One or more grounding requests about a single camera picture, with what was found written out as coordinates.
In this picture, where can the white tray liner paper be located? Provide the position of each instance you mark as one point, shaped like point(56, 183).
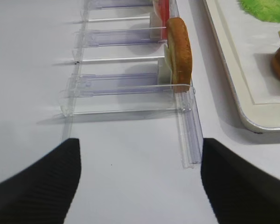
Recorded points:
point(255, 43)

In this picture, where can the clear acrylic left rack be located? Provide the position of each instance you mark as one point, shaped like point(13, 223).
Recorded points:
point(121, 73)

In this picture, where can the cream metal tray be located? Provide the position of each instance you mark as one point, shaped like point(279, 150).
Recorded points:
point(259, 118)

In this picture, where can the red tomato slice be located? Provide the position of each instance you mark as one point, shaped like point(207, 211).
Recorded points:
point(158, 20)

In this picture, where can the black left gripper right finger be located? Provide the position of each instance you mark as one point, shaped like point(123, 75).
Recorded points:
point(239, 192)

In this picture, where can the round green lettuce piece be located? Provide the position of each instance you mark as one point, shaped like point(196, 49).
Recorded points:
point(263, 10)

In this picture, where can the brown bun bottom slice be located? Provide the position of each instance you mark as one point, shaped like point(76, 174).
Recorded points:
point(180, 54)

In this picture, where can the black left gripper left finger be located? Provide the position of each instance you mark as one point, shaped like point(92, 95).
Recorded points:
point(43, 192)

